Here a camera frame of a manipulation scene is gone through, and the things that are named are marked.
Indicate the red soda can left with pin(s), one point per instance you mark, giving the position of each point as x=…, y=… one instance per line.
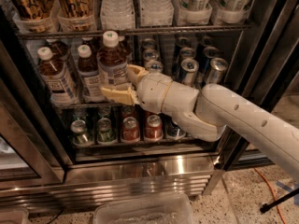
x=130, y=130

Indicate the black tripod leg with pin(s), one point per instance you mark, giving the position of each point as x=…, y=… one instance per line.
x=267, y=206

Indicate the green white can top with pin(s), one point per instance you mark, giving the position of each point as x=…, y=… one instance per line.
x=192, y=12

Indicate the green soda can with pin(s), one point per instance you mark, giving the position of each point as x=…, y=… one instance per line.
x=105, y=132
x=82, y=137

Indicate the red soda can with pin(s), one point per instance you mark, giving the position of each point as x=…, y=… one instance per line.
x=130, y=130
x=153, y=128

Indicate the gold can top left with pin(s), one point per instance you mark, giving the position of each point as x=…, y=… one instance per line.
x=34, y=11

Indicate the tea bottle front middle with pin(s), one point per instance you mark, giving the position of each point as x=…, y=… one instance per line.
x=89, y=75

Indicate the blue silver can middle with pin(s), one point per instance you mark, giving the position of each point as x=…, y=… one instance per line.
x=187, y=71

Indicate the red soda can right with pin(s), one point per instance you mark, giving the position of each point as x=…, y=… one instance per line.
x=153, y=128

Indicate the silver energy can right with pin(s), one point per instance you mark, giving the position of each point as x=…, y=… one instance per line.
x=216, y=70

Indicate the green soda can left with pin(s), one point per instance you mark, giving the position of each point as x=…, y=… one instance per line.
x=82, y=137

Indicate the clear water bottle left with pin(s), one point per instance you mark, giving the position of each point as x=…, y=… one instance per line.
x=117, y=14

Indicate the blue silver energy can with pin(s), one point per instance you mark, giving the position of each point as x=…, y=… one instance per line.
x=154, y=66

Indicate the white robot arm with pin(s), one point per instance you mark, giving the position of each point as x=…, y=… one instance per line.
x=207, y=112

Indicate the tea bottle front left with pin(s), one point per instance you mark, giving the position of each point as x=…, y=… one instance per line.
x=57, y=77

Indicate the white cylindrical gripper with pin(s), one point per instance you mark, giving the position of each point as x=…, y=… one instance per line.
x=152, y=90

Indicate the tea bottle blue label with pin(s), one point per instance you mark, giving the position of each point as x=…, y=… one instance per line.
x=112, y=60

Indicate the clear plastic bin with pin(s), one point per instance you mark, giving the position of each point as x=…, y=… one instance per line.
x=169, y=208

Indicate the green white can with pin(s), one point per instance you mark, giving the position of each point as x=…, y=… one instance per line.
x=192, y=12
x=229, y=11

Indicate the stainless steel fridge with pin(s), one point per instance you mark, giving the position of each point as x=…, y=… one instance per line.
x=41, y=168

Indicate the green white can right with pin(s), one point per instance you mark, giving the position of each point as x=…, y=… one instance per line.
x=229, y=11

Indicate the gold can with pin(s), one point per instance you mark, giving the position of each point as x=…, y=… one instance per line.
x=76, y=15
x=34, y=11

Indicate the dark blue soda can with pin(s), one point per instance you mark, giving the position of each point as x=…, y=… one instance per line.
x=173, y=131

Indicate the clear water bottle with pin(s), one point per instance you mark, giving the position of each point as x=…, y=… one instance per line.
x=117, y=14
x=156, y=12

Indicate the clear water bottle right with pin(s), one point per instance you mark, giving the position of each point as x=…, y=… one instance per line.
x=156, y=12

